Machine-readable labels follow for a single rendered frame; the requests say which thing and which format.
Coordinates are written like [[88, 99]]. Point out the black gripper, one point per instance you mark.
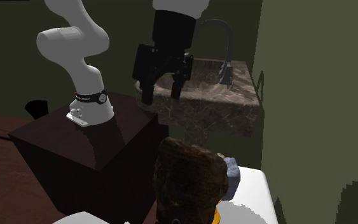
[[174, 31]]

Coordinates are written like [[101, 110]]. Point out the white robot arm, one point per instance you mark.
[[82, 71]]

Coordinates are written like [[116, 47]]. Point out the dark grey curved faucet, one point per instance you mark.
[[228, 43]]

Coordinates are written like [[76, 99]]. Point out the brown rough lump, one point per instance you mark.
[[188, 180]]

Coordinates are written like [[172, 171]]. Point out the dark brown robot stand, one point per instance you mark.
[[82, 161]]

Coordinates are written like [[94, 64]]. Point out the blue-grey block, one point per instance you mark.
[[233, 173]]

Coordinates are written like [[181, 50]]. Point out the black cup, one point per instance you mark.
[[36, 108]]

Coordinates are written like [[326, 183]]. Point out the yellow round object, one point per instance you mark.
[[216, 215]]

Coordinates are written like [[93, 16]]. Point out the brown marble pedestal sink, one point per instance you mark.
[[209, 108]]

